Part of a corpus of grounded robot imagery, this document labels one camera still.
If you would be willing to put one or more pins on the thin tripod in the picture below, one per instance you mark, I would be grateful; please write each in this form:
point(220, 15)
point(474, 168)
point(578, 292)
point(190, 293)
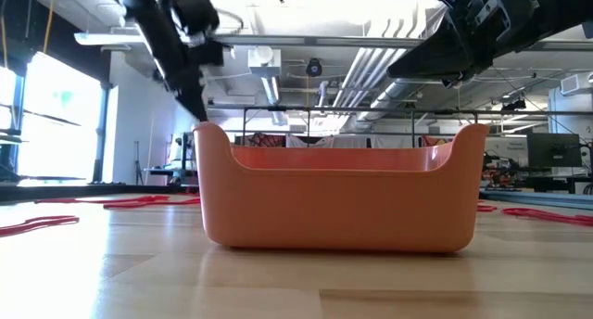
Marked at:
point(137, 163)

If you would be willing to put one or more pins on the black ceiling device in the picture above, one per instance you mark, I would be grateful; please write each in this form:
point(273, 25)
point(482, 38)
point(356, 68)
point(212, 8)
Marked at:
point(514, 105)

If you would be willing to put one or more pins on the cluttered workbench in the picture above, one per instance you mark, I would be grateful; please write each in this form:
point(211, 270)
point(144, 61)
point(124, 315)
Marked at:
point(533, 180)

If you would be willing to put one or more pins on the black computer monitor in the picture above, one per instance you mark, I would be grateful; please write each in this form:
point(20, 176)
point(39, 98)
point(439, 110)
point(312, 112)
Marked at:
point(553, 149)

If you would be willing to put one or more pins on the white cloth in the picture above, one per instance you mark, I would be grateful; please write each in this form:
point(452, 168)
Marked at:
point(324, 142)

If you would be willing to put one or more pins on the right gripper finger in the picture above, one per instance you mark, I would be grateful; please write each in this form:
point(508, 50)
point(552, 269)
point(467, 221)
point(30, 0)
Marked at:
point(440, 54)

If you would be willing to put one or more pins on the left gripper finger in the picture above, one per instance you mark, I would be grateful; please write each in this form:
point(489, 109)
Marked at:
point(194, 98)

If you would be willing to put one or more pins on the long dark red rubber band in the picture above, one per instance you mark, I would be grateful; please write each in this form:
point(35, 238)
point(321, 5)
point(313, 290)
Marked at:
point(41, 222)

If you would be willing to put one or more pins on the white machine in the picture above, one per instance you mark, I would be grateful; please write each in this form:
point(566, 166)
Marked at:
point(178, 152)

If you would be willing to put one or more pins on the black pillar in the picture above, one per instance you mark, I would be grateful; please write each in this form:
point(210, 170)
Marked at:
point(102, 133)

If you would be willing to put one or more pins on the black hanging reel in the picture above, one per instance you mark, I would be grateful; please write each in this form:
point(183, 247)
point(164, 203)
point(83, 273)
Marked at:
point(314, 67)

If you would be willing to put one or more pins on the black horizontal railing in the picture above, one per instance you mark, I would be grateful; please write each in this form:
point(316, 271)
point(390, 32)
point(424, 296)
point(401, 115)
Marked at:
point(463, 111)

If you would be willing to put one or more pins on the orange plastic basket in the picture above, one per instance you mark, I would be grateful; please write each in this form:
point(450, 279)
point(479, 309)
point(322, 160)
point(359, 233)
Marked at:
point(338, 207)

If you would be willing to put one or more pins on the background table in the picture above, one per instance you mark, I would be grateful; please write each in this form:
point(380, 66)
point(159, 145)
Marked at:
point(171, 170)

